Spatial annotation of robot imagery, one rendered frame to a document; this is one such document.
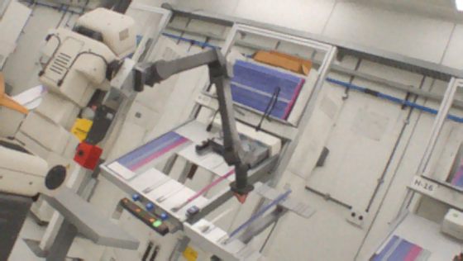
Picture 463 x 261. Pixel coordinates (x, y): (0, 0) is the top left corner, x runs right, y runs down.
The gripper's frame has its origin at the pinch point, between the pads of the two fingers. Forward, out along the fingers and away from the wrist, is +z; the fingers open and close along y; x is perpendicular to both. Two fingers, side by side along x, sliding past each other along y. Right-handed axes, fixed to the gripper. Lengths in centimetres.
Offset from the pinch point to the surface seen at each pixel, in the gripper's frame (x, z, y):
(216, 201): 0.9, 7.8, 16.0
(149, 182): 13, 8, 53
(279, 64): -109, -16, 63
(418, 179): -56, -8, -60
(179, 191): 7.3, 7.7, 35.2
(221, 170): -19.0, 7.4, 31.2
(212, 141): -31, 2, 49
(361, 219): -143, 110, 3
